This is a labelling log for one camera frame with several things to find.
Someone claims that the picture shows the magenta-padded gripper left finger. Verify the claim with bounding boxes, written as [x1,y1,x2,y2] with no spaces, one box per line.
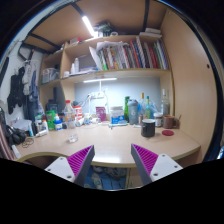
[44,145,96,188]

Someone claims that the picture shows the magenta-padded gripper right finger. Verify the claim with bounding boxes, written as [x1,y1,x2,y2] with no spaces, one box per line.
[130,143,184,186]

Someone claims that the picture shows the clear red-capped water bottle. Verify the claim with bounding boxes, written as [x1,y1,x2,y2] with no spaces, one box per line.
[63,99,77,130]

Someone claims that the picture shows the small clear glass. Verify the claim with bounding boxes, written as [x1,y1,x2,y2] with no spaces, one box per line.
[68,133,79,143]

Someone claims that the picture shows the black mug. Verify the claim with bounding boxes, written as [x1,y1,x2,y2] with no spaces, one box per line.
[140,118,157,138]

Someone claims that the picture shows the flat round red coaster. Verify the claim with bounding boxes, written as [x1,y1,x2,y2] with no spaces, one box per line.
[161,129,175,137]

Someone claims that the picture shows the blue-lidded white jar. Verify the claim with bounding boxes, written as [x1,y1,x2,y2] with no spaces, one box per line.
[53,119,64,132]

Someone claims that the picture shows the white-lidded jar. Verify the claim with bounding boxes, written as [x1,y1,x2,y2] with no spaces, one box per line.
[153,112,164,128]

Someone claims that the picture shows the brown mug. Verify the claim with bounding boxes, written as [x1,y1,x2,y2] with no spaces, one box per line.
[162,114,179,130]

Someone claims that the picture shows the hairbrush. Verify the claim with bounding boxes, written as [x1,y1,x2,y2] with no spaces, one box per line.
[108,122,129,129]

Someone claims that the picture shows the red and white canister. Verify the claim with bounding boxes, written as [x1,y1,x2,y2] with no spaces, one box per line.
[73,105,83,121]

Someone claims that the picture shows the green canister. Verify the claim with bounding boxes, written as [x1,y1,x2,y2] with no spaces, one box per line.
[45,110,57,132]

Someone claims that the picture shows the magenta box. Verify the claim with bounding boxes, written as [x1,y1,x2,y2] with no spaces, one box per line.
[95,106,107,122]

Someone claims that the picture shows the green-capped bottle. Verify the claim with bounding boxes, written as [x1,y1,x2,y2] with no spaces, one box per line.
[144,96,153,120]

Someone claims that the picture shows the blue and white box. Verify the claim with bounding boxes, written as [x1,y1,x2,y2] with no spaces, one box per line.
[110,106,125,125]

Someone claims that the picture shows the tall green bottle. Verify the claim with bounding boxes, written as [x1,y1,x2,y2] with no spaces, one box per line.
[124,96,130,123]

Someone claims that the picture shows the yellow-capped clear bottle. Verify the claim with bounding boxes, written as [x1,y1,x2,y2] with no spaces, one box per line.
[138,92,147,118]

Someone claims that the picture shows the tall clear glass bottle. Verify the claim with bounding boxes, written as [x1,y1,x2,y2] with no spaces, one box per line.
[161,88,171,117]

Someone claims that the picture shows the white desk lamp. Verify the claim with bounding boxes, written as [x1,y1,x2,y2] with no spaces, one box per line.
[88,87,111,123]

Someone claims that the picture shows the white power strip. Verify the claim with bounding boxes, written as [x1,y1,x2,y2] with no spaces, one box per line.
[88,91,105,100]

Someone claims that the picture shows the under-shelf light bar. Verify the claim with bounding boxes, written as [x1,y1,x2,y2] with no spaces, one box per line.
[82,77,118,84]

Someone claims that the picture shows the wooden shelf unit with books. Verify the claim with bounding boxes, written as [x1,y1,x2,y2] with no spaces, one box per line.
[39,31,175,113]

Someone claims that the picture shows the hanging clothes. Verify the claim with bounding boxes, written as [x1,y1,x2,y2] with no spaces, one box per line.
[6,59,43,116]

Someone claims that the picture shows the ceiling tube light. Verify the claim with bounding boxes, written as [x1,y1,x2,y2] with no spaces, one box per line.
[81,15,97,38]

